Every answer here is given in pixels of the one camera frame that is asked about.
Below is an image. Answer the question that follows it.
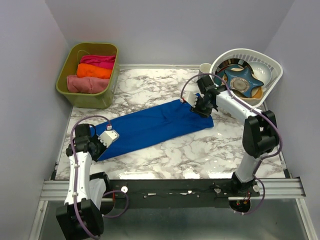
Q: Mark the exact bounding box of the teal plate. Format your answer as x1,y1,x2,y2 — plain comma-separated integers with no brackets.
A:
213,64,244,86

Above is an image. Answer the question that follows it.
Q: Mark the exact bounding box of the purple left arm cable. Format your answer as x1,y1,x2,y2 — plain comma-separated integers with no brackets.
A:
69,115,130,238

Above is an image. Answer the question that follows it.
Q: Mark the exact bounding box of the pink rolled t shirt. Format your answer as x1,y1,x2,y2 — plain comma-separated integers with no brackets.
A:
66,75,110,94

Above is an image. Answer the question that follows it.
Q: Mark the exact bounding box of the magenta rolled t shirt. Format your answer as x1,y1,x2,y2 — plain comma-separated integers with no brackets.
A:
79,55,116,70

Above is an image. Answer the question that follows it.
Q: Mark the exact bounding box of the grey white mug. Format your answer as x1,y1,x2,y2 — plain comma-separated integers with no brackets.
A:
198,63,212,74

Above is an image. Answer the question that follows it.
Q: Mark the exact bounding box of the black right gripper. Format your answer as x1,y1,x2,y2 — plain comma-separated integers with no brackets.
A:
189,96,214,119

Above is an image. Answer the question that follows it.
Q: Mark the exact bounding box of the aluminium rail frame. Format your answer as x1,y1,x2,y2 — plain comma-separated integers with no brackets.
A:
29,177,306,240

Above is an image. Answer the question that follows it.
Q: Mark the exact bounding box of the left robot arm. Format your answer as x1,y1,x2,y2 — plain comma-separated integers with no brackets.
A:
56,123,111,240

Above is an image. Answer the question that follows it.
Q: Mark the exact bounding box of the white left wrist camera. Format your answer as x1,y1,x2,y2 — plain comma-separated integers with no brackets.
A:
98,130,120,148

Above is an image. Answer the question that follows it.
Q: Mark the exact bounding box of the white bowl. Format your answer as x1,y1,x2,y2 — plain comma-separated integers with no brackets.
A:
248,61,272,87

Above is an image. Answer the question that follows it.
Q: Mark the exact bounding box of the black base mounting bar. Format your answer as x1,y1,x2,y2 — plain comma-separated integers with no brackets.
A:
107,178,260,209

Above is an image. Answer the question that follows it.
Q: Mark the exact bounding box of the white plastic dish basket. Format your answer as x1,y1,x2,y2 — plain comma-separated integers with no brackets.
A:
210,48,283,108

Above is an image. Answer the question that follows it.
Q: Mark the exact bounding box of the olive green plastic bin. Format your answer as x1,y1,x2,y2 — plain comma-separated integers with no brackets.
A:
55,42,120,110

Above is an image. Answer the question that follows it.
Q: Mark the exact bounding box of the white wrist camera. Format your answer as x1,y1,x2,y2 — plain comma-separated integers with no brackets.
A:
98,130,120,148
180,91,198,107

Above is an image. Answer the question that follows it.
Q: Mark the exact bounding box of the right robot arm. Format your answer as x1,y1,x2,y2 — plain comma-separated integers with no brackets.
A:
180,73,283,196

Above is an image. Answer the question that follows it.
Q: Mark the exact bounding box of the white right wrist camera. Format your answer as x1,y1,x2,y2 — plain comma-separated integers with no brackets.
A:
180,91,198,107

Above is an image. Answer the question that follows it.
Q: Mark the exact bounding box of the blue t shirt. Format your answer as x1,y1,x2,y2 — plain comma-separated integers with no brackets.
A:
98,99,214,161

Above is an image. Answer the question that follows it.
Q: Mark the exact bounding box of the blue star shaped dish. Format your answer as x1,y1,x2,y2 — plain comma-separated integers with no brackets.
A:
223,67,264,98

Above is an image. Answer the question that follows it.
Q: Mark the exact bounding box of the orange rolled t shirt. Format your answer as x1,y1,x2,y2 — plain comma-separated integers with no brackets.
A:
76,63,112,79

